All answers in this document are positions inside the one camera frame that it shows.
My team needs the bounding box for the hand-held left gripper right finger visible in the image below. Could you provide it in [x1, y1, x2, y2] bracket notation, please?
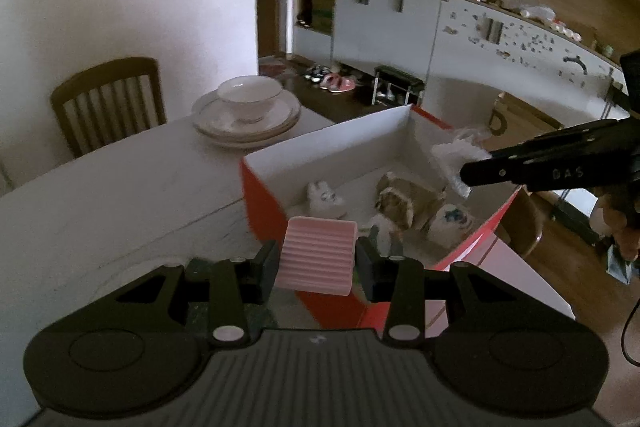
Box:
[355, 238, 538, 349]

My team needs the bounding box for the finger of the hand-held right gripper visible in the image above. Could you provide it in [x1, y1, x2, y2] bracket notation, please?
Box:
[459, 129, 640, 194]
[491, 119, 622, 160]

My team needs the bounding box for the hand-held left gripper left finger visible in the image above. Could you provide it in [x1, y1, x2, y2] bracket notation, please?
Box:
[100, 241, 280, 349]

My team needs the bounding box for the pink ribbed soap dish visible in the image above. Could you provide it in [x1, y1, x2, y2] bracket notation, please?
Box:
[274, 216, 359, 296]

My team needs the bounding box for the red cardboard box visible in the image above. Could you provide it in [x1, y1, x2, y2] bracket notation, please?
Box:
[240, 103, 576, 343]

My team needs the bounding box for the brown and white toy dog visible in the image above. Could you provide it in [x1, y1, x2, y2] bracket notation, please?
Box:
[375, 171, 447, 230]

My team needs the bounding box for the white rabbit toy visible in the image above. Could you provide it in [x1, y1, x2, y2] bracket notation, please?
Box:
[306, 180, 347, 215]

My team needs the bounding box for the white blue print packet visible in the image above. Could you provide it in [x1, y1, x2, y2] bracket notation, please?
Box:
[426, 203, 476, 249]

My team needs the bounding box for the white plastic wrapper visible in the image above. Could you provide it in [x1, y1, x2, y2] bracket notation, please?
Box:
[431, 128, 492, 198]

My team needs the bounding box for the white marble desktop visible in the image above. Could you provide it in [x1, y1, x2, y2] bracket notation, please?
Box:
[0, 106, 335, 427]

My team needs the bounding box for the person's right hand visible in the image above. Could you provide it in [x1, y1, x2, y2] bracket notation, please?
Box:
[590, 191, 640, 261]

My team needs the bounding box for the brown wooden chair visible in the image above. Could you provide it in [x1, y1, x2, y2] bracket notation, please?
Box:
[489, 91, 566, 259]

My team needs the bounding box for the white gold-rimmed plate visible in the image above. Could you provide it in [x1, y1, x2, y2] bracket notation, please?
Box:
[196, 117, 302, 150]

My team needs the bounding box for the stack of white plates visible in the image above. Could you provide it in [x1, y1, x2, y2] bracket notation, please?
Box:
[192, 92, 301, 138]

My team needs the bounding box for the black metal shoe rack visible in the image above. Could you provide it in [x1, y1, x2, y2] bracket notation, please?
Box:
[372, 65, 426, 108]

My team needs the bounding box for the white gold-rimmed bowl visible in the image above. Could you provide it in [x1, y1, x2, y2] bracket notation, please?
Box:
[216, 76, 284, 125]

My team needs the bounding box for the black white shoe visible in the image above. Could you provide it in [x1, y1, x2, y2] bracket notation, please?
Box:
[304, 64, 332, 84]

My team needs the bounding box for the patterned door rug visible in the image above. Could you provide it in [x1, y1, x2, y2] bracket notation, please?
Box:
[257, 57, 297, 80]

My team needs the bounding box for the dark wooden slatted chair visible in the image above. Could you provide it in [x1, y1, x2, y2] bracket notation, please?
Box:
[50, 57, 168, 158]

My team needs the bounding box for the green printed carton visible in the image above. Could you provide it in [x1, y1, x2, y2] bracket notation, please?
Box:
[310, 0, 334, 28]

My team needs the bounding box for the black cable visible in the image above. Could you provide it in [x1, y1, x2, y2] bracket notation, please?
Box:
[620, 279, 640, 365]

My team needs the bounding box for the white wall cabinet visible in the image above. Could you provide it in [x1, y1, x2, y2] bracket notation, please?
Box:
[292, 0, 640, 128]

